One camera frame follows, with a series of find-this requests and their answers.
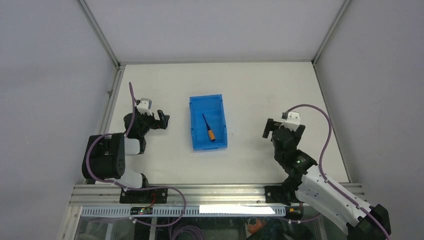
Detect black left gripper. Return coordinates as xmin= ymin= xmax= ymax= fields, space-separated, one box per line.
xmin=133 ymin=106 xmax=169 ymax=137

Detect orange handled screwdriver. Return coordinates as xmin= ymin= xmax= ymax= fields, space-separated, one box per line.
xmin=202 ymin=114 xmax=216 ymax=142

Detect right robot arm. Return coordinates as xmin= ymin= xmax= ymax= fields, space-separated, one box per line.
xmin=262 ymin=118 xmax=392 ymax=240

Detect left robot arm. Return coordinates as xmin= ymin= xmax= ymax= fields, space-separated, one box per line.
xmin=81 ymin=110 xmax=170 ymax=203

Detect blue plastic bin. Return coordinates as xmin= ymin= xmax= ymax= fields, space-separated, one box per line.
xmin=189 ymin=94 xmax=228 ymax=152

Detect small green circuit board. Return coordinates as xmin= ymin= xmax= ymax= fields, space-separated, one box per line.
xmin=130 ymin=206 xmax=153 ymax=216

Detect orange object under table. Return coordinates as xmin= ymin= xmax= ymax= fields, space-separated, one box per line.
xmin=246 ymin=217 xmax=268 ymax=234

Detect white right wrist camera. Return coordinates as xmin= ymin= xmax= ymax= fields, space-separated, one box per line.
xmin=280 ymin=111 xmax=301 ymax=131

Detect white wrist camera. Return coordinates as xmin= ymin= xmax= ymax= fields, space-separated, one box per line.
xmin=136 ymin=98 xmax=153 ymax=116
xmin=280 ymin=111 xmax=301 ymax=131

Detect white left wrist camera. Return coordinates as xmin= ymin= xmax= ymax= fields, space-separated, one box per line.
xmin=136 ymin=98 xmax=153 ymax=116

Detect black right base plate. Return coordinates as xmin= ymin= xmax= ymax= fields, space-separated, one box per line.
xmin=264 ymin=185 xmax=300 ymax=206

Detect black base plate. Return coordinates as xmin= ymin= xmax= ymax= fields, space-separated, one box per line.
xmin=119 ymin=187 xmax=168 ymax=204
xmin=264 ymin=185 xmax=300 ymax=206

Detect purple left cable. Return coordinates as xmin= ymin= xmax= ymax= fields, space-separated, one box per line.
xmin=85 ymin=81 xmax=187 ymax=228

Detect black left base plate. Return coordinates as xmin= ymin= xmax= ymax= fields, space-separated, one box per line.
xmin=119 ymin=187 xmax=168 ymax=204

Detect slotted cable duct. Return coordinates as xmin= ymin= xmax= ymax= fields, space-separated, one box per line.
xmin=81 ymin=205 xmax=298 ymax=218

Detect aluminium front rail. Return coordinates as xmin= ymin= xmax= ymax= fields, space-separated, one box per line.
xmin=68 ymin=183 xmax=368 ymax=208

